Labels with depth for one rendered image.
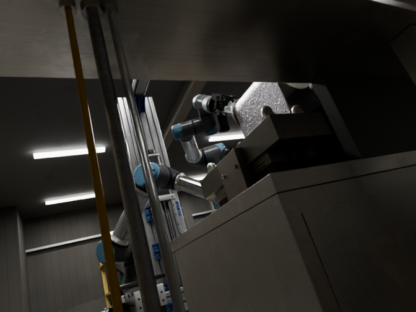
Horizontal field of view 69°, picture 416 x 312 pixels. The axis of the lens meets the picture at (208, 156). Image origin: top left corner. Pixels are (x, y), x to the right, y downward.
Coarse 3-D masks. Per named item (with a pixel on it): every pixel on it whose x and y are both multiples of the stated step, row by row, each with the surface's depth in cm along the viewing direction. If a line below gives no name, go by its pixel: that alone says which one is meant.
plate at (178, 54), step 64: (0, 0) 37; (128, 0) 42; (192, 0) 46; (256, 0) 49; (320, 0) 53; (384, 0) 60; (0, 64) 46; (64, 64) 50; (128, 64) 54; (192, 64) 59; (256, 64) 66; (320, 64) 74; (384, 64) 84
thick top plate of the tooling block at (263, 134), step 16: (320, 112) 72; (256, 128) 69; (272, 128) 64; (288, 128) 65; (304, 128) 67; (320, 128) 69; (240, 144) 75; (256, 144) 69; (272, 144) 64; (288, 144) 68; (304, 144) 71; (208, 176) 91; (208, 192) 92
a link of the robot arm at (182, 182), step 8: (176, 176) 148; (184, 176) 149; (168, 184) 148; (176, 184) 148; (184, 184) 146; (192, 184) 144; (200, 184) 142; (192, 192) 144; (200, 192) 141; (208, 200) 141
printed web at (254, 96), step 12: (252, 84) 102; (264, 84) 95; (276, 84) 90; (252, 96) 101; (264, 96) 95; (300, 96) 98; (312, 96) 93; (240, 108) 107; (252, 108) 101; (312, 108) 96; (240, 120) 108
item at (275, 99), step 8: (280, 88) 89; (272, 96) 92; (280, 96) 89; (264, 104) 95; (272, 104) 92; (280, 104) 89; (256, 112) 99; (280, 112) 89; (288, 112) 87; (248, 120) 104; (256, 120) 100; (248, 128) 104
